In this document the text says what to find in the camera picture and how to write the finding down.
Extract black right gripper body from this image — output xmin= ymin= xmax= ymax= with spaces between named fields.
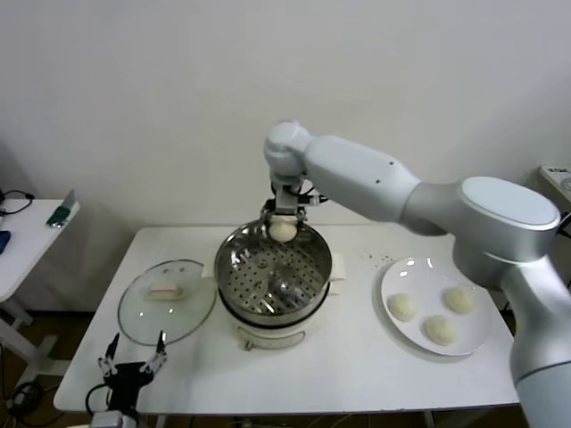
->
xmin=261 ymin=199 xmax=310 ymax=221

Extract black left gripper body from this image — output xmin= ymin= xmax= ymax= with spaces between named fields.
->
xmin=103 ymin=362 xmax=155 ymax=409

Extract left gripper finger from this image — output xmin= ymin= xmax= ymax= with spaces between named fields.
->
xmin=98 ymin=333 xmax=120 ymax=376
xmin=141 ymin=330 xmax=169 ymax=372

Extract white steamed baozi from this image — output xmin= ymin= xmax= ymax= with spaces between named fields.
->
xmin=421 ymin=315 xmax=458 ymax=346
xmin=386 ymin=292 xmax=418 ymax=322
xmin=443 ymin=286 xmax=476 ymax=316
xmin=269 ymin=217 xmax=297 ymax=244

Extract round glass lid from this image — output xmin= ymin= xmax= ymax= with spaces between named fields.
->
xmin=117 ymin=259 xmax=219 ymax=348

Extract stainless steel steamer basket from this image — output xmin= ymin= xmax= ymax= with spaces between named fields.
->
xmin=203 ymin=218 xmax=348 ymax=316

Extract scattered brown crumbs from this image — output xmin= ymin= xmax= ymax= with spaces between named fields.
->
xmin=359 ymin=251 xmax=393 ymax=271

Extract white electric cooker base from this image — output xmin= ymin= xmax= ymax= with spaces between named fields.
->
xmin=217 ymin=278 xmax=344 ymax=353

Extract white round plate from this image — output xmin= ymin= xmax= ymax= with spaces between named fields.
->
xmin=380 ymin=257 xmax=492 ymax=357

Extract white side table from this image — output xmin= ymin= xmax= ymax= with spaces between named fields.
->
xmin=0 ymin=199 xmax=82 ymax=389

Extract green flat device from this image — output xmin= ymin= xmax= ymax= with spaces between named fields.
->
xmin=46 ymin=190 xmax=76 ymax=229

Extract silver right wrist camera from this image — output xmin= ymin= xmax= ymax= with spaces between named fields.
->
xmin=274 ymin=183 xmax=300 ymax=217

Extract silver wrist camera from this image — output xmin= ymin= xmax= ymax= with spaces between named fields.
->
xmin=91 ymin=410 xmax=126 ymax=428
xmin=274 ymin=183 xmax=300 ymax=217

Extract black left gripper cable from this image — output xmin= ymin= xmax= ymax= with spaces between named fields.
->
xmin=86 ymin=383 xmax=112 ymax=414

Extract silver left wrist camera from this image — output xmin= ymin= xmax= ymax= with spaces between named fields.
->
xmin=91 ymin=410 xmax=126 ymax=428

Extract black floor cable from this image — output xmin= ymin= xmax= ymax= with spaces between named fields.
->
xmin=0 ymin=342 xmax=48 ymax=423

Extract thin black cable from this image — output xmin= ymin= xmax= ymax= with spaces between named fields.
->
xmin=0 ymin=190 xmax=35 ymax=219

